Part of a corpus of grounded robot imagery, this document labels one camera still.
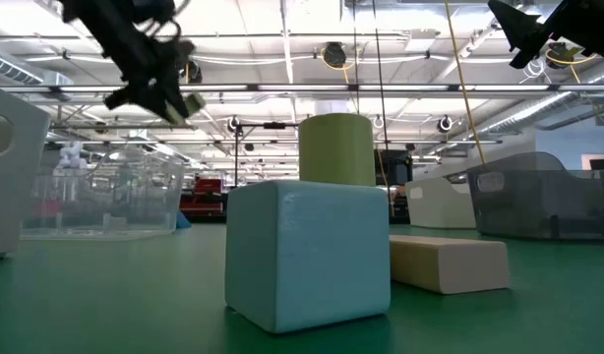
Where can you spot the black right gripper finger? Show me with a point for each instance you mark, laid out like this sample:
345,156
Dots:
518,24
530,51

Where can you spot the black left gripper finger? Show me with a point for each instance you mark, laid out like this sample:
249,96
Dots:
127,98
169,100

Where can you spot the green rectangular block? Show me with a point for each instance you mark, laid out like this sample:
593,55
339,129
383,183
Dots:
191,104

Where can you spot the blue wedge block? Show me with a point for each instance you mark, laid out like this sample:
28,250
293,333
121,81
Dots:
184,222

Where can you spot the green cylinder block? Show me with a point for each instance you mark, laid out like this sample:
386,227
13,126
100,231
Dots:
336,150

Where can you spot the cream rectangular block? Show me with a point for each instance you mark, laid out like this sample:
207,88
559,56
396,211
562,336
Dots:
444,265

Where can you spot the white robot figure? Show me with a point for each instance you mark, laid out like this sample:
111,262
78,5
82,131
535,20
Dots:
71,155

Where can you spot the red tool chest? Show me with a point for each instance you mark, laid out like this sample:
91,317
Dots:
206,194

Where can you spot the clear plastic bin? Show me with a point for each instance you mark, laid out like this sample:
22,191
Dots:
105,206

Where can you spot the large white plastic bin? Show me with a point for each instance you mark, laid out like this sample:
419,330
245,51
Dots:
21,196

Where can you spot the gray translucent plastic bin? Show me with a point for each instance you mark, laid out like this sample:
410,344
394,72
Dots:
538,201

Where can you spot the white building pillar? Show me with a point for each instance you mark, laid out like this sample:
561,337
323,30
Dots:
331,107

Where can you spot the black monitor screen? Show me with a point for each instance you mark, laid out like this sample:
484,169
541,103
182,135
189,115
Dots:
398,167

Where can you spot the small white plastic bin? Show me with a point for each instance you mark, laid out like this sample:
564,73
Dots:
440,206

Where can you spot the light blue cube block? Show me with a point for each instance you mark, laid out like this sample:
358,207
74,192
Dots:
307,255

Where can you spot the silver ceiling air duct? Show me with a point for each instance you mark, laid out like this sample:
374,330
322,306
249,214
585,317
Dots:
538,110
17,69

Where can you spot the black metal frame stand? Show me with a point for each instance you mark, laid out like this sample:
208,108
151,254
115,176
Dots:
236,152

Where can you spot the framed wall picture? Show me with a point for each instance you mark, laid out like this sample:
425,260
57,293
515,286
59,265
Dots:
599,162

